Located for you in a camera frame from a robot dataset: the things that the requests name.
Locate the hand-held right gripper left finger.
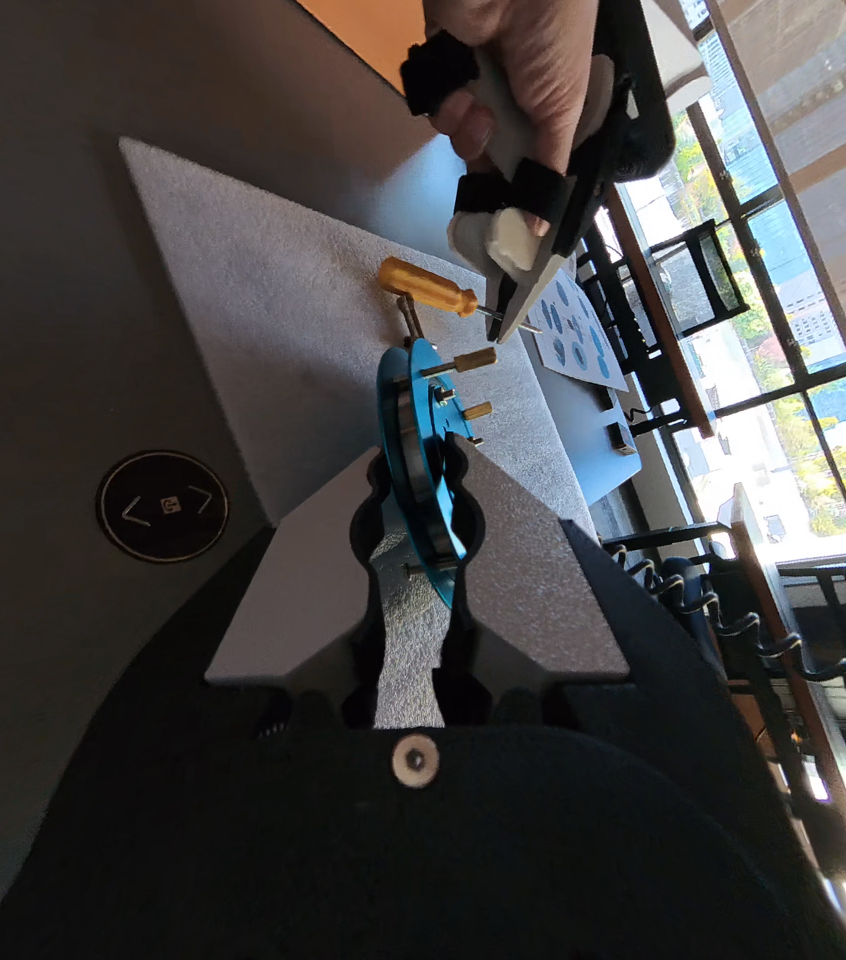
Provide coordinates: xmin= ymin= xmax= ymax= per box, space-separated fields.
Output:
xmin=205 ymin=444 xmax=386 ymax=729

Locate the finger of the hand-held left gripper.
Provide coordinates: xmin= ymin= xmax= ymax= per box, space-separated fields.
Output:
xmin=483 ymin=252 xmax=572 ymax=346

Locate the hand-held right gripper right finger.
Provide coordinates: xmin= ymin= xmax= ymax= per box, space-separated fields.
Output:
xmin=434 ymin=433 xmax=630 ymax=727

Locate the yellow handled screwdriver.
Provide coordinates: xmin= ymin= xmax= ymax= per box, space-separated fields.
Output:
xmin=378 ymin=256 xmax=544 ymax=335

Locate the metal socket wrench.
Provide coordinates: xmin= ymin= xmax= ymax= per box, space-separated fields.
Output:
xmin=396 ymin=294 xmax=439 ymax=350

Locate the blue round base plate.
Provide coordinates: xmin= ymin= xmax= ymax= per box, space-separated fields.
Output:
xmin=376 ymin=337 xmax=484 ymax=610

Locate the round black desk button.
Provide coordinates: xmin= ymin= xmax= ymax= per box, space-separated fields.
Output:
xmin=96 ymin=450 xmax=230 ymax=564

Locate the wooden top desk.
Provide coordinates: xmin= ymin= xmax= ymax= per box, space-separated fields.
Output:
xmin=730 ymin=483 xmax=846 ymax=901

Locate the dark grey desk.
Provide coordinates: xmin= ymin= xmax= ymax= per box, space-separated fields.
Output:
xmin=0 ymin=0 xmax=645 ymax=931

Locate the person's left hand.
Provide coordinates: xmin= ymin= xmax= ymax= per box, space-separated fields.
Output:
xmin=423 ymin=0 xmax=605 ymax=177

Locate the printed instruction manual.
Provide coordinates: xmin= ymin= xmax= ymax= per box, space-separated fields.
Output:
xmin=524 ymin=266 xmax=630 ymax=395

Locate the brown wooden side table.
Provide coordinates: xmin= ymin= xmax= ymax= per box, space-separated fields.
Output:
xmin=603 ymin=187 xmax=716 ymax=440

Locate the black mesh back chair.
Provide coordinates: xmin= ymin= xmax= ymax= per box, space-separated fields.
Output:
xmin=651 ymin=219 xmax=750 ymax=339

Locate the large window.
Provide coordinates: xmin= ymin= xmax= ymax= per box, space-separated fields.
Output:
xmin=618 ymin=0 xmax=846 ymax=556

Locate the white foam sheet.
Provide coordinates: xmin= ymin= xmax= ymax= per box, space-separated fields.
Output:
xmin=119 ymin=137 xmax=596 ymax=729

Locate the orange cardboard box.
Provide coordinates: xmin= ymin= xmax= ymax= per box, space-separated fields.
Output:
xmin=295 ymin=0 xmax=712 ymax=102

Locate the black coiled cable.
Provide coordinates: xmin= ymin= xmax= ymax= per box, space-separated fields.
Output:
xmin=606 ymin=543 xmax=846 ymax=714

